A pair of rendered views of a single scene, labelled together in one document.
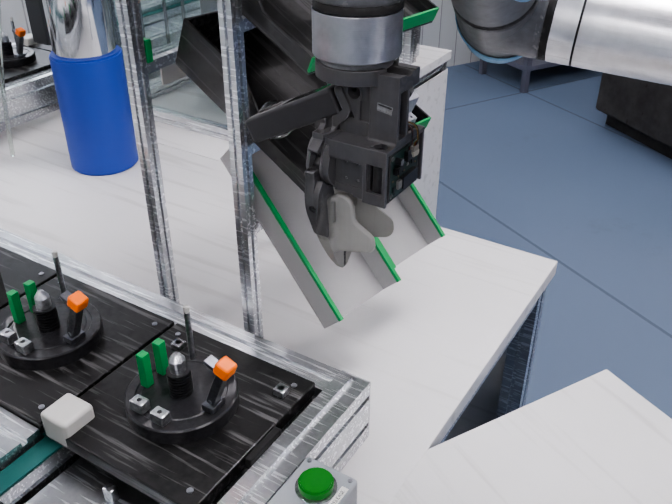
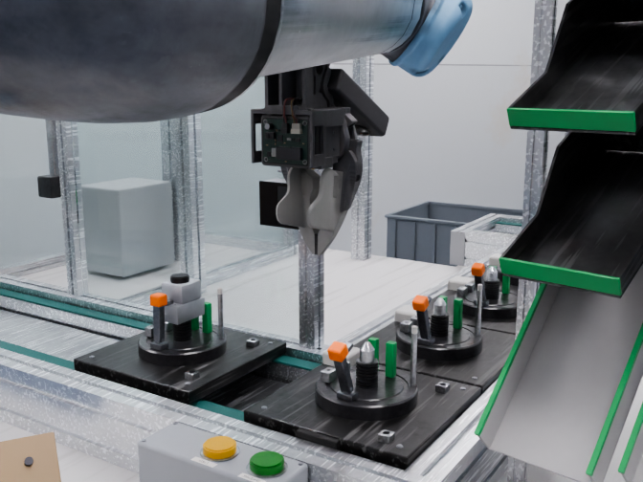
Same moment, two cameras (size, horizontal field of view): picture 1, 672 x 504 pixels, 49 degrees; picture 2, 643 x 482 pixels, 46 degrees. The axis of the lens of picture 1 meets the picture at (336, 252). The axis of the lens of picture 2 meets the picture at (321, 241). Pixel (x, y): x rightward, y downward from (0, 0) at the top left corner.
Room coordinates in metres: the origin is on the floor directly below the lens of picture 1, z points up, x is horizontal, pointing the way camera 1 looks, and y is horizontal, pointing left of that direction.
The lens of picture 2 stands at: (0.63, -0.77, 1.40)
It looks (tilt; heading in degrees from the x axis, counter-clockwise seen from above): 12 degrees down; 90
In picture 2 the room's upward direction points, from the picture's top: straight up
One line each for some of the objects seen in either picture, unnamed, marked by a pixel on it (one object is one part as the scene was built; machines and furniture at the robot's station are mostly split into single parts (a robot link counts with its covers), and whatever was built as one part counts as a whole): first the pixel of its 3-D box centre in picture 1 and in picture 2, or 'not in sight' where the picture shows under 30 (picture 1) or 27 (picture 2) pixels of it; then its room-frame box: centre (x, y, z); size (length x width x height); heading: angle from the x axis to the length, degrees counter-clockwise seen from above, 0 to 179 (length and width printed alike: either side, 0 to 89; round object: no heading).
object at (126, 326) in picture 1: (45, 313); (439, 320); (0.82, 0.40, 1.01); 0.24 x 0.24 x 0.13; 58
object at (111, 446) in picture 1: (178, 377); (366, 368); (0.69, 0.19, 1.01); 0.24 x 0.24 x 0.13; 58
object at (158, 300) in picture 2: not in sight; (162, 317); (0.38, 0.34, 1.04); 0.04 x 0.02 x 0.08; 58
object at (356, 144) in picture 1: (363, 127); (305, 106); (0.61, -0.02, 1.37); 0.09 x 0.08 x 0.12; 58
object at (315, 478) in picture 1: (316, 486); (267, 466); (0.57, 0.02, 0.96); 0.04 x 0.04 x 0.02
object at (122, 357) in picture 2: not in sight; (183, 355); (0.41, 0.38, 0.96); 0.24 x 0.24 x 0.02; 58
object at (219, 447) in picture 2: not in sight; (219, 450); (0.51, 0.06, 0.96); 0.04 x 0.04 x 0.02
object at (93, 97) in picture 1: (95, 108); not in sight; (1.63, 0.55, 1.00); 0.16 x 0.16 x 0.27
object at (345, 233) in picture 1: (349, 236); (296, 211); (0.60, -0.01, 1.27); 0.06 x 0.03 x 0.09; 58
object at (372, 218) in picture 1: (365, 222); (321, 214); (0.63, -0.03, 1.27); 0.06 x 0.03 x 0.09; 58
